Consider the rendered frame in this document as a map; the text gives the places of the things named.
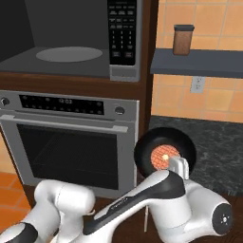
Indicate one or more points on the dark wooden appliance cabinet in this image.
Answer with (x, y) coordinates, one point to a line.
(147, 63)

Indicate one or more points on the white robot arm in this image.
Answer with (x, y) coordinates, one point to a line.
(172, 205)

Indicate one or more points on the brown jar with black lid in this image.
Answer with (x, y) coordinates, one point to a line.
(183, 41)

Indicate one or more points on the grey microwave turntable plate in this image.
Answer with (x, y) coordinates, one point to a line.
(68, 54)

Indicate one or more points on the silver built-in oven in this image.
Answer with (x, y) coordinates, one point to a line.
(79, 133)

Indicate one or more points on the round silver oven knob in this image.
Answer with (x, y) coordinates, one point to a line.
(119, 110)
(4, 101)

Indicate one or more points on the oven door with glass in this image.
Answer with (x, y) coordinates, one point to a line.
(69, 155)

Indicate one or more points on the white wall socket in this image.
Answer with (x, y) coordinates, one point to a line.
(197, 84)

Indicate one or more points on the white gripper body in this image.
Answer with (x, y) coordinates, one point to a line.
(180, 165)

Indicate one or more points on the round brown waffle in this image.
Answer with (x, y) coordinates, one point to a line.
(159, 155)

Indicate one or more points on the grey wall shelf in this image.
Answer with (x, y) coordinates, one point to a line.
(196, 62)

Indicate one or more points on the black bowl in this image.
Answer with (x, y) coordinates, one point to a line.
(145, 152)

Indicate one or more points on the silver microwave oven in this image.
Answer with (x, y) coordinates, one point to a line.
(125, 38)

